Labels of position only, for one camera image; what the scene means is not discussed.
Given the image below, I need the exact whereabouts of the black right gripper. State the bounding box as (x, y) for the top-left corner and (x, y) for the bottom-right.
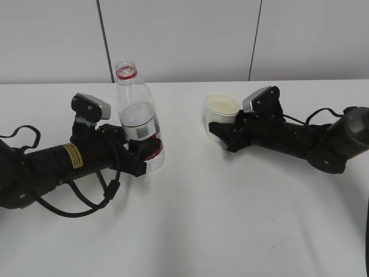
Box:
(209, 110), (285, 152)

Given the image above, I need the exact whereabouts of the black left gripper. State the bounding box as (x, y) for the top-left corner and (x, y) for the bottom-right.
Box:
(70, 120), (163, 177)

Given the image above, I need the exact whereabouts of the clear plastic water bottle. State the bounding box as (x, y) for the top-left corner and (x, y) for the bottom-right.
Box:
(115, 59), (167, 173)

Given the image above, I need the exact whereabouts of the white paper cup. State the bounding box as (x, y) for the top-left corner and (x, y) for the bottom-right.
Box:
(204, 93), (240, 142)

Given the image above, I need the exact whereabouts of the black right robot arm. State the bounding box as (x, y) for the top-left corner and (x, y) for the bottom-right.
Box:
(209, 107), (368, 174)

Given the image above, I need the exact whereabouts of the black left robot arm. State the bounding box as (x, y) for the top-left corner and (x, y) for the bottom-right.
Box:
(1, 122), (161, 209)

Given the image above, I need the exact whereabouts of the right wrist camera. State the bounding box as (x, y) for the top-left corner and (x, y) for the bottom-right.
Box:
(242, 86), (280, 113)

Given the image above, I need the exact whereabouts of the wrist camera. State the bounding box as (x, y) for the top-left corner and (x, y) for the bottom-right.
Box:
(71, 93), (111, 123)
(242, 86), (280, 113)

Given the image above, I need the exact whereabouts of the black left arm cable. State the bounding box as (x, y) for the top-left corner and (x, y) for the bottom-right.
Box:
(0, 125), (122, 219)

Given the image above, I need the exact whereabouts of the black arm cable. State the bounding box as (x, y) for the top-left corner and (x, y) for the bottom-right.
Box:
(281, 107), (347, 125)
(0, 125), (122, 219)

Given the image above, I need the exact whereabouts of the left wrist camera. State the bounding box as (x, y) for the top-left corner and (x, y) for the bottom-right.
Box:
(71, 93), (111, 123)

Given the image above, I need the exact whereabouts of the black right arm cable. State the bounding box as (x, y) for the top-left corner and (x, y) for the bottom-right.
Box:
(281, 107), (347, 125)

